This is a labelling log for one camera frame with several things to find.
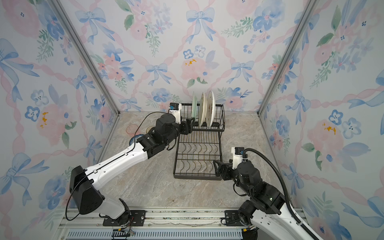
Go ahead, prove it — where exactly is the green plate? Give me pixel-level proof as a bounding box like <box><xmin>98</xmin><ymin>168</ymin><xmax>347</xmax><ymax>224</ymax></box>
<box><xmin>191</xmin><ymin>93</ymin><xmax>198</xmax><ymax>119</ymax></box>

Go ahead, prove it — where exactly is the cream plate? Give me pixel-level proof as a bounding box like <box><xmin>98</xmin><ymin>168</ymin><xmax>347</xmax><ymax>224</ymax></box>
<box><xmin>199</xmin><ymin>93</ymin><xmax>208</xmax><ymax>127</ymax></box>

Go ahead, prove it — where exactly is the white floral plate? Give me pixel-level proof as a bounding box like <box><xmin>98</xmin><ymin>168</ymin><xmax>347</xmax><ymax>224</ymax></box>
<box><xmin>206</xmin><ymin>91</ymin><xmax>216</xmax><ymax>128</ymax></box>

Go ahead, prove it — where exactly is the black wire dish rack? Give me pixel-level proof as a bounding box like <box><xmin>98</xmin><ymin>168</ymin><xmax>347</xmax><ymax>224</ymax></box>
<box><xmin>173</xmin><ymin>104</ymin><xmax>225</xmax><ymax>181</ymax></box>

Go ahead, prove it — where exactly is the pink glass cup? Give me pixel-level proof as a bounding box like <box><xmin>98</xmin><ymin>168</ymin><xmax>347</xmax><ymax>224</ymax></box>
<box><xmin>126</xmin><ymin>125</ymin><xmax>139</xmax><ymax>136</ymax></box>

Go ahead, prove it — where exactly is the white blue floral bowl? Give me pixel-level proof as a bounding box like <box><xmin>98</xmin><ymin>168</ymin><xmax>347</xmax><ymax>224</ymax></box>
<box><xmin>129</xmin><ymin>134</ymin><xmax>143</xmax><ymax>146</ymax></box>

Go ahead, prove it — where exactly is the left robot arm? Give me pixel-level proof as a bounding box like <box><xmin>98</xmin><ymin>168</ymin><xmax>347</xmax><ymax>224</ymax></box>
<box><xmin>70</xmin><ymin>114</ymin><xmax>195</xmax><ymax>225</ymax></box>

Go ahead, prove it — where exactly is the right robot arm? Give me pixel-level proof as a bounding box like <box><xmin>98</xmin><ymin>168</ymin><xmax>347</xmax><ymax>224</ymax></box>
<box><xmin>214</xmin><ymin>161</ymin><xmax>321</xmax><ymax>240</ymax></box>

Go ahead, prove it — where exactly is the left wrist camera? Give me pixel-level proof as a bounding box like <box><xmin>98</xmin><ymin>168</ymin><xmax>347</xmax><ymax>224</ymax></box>
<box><xmin>169</xmin><ymin>103</ymin><xmax>182</xmax><ymax>124</ymax></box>

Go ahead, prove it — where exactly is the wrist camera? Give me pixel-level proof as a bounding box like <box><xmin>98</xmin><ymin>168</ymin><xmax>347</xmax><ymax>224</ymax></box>
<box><xmin>231</xmin><ymin>147</ymin><xmax>245</xmax><ymax>170</ymax></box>
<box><xmin>169</xmin><ymin>103</ymin><xmax>182</xmax><ymax>124</ymax></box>

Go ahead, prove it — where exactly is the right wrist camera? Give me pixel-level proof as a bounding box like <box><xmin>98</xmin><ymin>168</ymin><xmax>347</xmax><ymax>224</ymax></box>
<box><xmin>231</xmin><ymin>147</ymin><xmax>245</xmax><ymax>170</ymax></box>

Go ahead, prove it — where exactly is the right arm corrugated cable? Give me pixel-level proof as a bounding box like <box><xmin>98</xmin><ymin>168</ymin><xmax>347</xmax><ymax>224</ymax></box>
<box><xmin>243</xmin><ymin>148</ymin><xmax>320</xmax><ymax>240</ymax></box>

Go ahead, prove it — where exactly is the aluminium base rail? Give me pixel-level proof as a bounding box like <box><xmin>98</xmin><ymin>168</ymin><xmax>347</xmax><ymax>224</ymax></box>
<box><xmin>58</xmin><ymin>206</ymin><xmax>314</xmax><ymax>240</ymax></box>

